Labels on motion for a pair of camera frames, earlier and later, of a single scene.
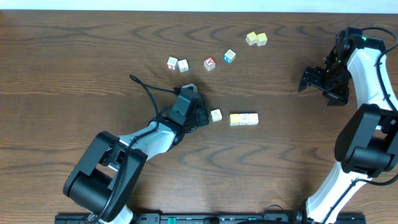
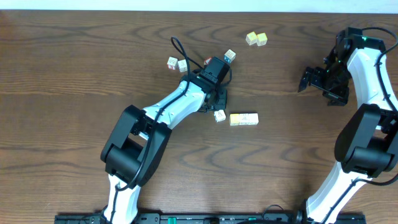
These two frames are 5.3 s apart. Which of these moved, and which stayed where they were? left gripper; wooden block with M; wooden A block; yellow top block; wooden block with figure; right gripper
Moved: left gripper; wooden A block
Stayed: right gripper; wooden block with figure; yellow top block; wooden block with M
